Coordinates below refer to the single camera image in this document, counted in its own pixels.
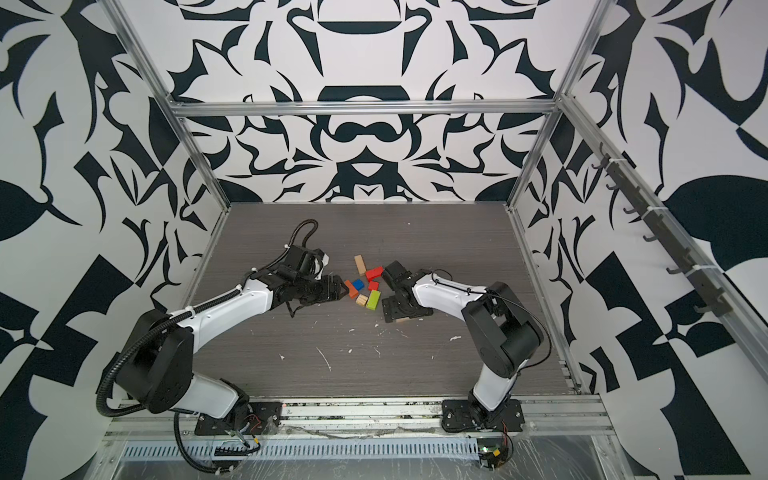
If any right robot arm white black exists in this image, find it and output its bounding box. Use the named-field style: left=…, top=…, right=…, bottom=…
left=382, top=261, right=552, bottom=431

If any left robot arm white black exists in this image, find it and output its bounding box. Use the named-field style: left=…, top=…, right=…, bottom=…
left=97, top=245, right=349, bottom=422

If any orange wood block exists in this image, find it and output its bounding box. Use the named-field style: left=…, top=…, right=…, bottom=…
left=344, top=280, right=359, bottom=299

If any lime green wood block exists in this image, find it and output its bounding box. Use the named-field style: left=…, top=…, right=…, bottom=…
left=366, top=290, right=381, bottom=311

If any red arch wood block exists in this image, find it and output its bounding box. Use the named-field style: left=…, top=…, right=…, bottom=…
left=365, top=267, right=384, bottom=281

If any small green circuit board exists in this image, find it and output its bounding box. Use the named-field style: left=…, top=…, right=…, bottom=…
left=477, top=435, right=514, bottom=470

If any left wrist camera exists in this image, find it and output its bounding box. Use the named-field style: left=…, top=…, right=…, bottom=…
left=301, top=249, right=330, bottom=279

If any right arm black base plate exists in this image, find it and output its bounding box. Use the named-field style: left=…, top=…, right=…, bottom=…
left=441, top=399, right=525, bottom=433

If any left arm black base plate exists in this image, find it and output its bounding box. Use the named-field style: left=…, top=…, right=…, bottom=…
left=194, top=401, right=283, bottom=436

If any white slotted cable duct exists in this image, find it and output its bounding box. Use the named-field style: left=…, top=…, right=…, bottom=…
left=119, top=436, right=481, bottom=462

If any black corrugated cable left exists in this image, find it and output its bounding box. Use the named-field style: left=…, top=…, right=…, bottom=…
left=95, top=218, right=319, bottom=475

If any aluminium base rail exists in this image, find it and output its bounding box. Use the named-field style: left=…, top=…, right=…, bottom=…
left=101, top=394, right=616, bottom=442

